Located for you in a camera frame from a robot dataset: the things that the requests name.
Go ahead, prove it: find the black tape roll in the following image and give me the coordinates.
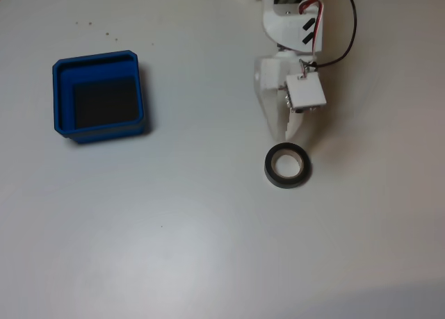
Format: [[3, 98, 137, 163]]
[[264, 142, 313, 190]]

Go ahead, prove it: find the blue square plastic box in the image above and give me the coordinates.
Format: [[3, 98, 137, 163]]
[[51, 49, 145, 145]]

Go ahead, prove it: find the white square camera box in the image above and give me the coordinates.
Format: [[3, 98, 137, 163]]
[[284, 70, 328, 112]]

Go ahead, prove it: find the red and white servo cable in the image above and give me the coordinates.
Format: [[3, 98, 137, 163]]
[[298, 0, 347, 79]]

